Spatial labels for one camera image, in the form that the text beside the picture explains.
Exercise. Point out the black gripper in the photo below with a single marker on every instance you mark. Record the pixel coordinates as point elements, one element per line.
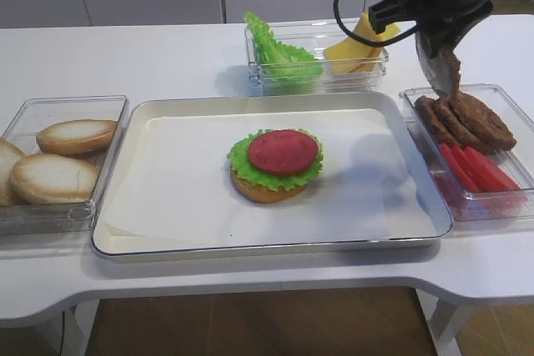
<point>441,25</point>

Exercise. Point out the brown meat patty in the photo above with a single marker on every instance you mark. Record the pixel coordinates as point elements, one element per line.
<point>424,107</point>
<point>482,121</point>
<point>452,76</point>
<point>462,134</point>

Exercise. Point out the rear yellow cheese slice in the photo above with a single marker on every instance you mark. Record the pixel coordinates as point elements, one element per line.
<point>391,31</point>

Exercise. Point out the yellow cheese slice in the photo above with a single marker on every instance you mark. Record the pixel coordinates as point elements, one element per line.
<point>350,56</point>
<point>391,31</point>

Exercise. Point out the front yellow cheese slice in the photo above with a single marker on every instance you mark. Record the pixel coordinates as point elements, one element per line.
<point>350,56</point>

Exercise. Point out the clear lettuce cheese container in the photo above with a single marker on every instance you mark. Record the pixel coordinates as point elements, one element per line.
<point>315,37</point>

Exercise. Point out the green lettuce leaves stack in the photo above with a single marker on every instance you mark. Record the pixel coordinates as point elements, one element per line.
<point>280,60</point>

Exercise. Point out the lettuce leaf on burger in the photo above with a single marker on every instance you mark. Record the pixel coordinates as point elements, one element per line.
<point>239,162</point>

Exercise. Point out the clear patty tomato container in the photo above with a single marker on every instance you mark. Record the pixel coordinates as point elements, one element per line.
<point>517,163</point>

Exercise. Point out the left red tomato slice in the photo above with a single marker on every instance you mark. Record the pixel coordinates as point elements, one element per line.
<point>457,169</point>

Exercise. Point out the red tomato slice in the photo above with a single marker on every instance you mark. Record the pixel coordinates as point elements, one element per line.
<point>484,182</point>
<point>491,169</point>
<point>457,169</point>

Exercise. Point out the right red tomato slice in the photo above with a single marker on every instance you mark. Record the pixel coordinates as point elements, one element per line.
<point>491,169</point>

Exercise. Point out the middle red tomato slice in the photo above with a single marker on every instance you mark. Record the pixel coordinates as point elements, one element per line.
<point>484,182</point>

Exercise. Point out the white parchment paper sheet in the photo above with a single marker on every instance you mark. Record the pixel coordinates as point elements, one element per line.
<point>177,183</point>

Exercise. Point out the tomato slice on burger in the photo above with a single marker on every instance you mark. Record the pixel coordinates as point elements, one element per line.
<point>283,152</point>

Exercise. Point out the bottom bun on tray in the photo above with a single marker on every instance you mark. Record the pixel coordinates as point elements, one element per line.
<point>260,193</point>

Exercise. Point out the white table leg right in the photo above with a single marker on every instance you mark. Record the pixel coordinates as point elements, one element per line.
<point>444,320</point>

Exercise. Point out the white table leg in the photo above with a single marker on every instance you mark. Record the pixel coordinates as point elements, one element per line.
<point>444,320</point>
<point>77,324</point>

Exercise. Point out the white metal baking tray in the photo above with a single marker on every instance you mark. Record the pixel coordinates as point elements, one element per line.
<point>425,222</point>

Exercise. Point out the upper toasted bun half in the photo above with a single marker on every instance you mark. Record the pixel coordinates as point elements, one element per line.
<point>76,137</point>

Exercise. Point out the toasted bun half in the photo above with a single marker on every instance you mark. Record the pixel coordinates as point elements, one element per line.
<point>76,137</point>
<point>50,178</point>

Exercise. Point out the clear left bun container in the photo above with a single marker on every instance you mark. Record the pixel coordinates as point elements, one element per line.
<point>34,116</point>

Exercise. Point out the front toasted bun half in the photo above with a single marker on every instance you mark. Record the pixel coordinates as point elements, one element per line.
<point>50,178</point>

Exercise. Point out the left edge bun half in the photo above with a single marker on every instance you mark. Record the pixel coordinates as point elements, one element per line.
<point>9,155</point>

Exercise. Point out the white table leg left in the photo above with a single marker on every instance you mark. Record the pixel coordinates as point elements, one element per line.
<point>77,324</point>

